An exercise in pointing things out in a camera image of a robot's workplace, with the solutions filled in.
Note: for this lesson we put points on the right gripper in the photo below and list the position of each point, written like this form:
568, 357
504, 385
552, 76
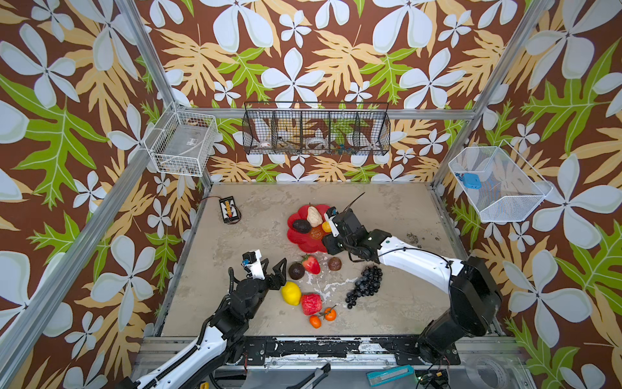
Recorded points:
343, 222

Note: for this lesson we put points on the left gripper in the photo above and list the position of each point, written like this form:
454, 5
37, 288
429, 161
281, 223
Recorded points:
279, 279

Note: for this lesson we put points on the black fake grape bunch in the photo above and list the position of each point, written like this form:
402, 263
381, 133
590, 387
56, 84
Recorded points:
367, 285

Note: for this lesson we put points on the cream fake garlic bulb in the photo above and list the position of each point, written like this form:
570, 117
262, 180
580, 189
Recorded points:
314, 217

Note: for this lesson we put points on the dark fake avocado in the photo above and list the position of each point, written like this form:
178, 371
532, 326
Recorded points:
302, 226

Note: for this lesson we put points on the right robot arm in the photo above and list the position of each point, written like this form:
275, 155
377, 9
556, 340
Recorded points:
474, 298

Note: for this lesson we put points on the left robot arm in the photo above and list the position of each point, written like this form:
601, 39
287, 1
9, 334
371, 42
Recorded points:
222, 335

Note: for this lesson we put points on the brown fake fig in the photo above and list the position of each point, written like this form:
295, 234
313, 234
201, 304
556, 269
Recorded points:
334, 264

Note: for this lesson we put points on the yellow fake lemon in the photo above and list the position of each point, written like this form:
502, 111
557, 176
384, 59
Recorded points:
291, 293

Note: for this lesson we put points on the dark purple passion fruit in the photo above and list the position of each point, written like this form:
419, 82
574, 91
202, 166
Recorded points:
296, 271

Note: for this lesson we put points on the red fake strawberry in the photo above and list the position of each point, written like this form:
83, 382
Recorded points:
311, 264

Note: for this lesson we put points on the red flower-shaped fruit bowl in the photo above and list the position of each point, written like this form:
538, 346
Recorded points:
311, 242

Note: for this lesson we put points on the red fake pomegranate piece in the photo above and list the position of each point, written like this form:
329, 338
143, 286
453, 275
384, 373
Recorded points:
311, 304

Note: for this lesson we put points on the black charger board with connectors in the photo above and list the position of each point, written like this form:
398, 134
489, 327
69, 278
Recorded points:
229, 210

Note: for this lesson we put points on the orange mandarin left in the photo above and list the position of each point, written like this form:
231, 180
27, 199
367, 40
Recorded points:
315, 321

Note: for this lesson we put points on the orange mandarin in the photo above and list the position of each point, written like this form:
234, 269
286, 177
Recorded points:
315, 321
330, 314

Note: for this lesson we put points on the orange mandarin right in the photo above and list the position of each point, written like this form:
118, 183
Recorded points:
330, 314

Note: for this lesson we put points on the blue object in basket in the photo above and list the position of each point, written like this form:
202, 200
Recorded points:
471, 181

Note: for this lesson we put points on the teal box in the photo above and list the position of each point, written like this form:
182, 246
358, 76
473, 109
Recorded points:
395, 377

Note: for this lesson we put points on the white mesh basket right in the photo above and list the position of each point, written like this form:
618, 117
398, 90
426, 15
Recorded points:
512, 188

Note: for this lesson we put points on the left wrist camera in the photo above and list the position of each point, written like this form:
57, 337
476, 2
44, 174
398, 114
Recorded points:
251, 261

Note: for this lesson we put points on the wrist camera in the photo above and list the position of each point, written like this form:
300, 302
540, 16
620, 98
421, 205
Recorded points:
329, 215
251, 261

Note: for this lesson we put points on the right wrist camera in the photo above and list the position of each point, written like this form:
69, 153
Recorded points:
329, 215

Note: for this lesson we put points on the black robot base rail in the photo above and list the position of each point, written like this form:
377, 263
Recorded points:
405, 349

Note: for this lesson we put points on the black wire basket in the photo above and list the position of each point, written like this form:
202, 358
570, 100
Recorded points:
300, 127

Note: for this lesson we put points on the white wire basket left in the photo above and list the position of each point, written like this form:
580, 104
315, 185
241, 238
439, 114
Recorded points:
181, 141

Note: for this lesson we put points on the aluminium corner frame post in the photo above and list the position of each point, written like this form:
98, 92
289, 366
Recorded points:
138, 163

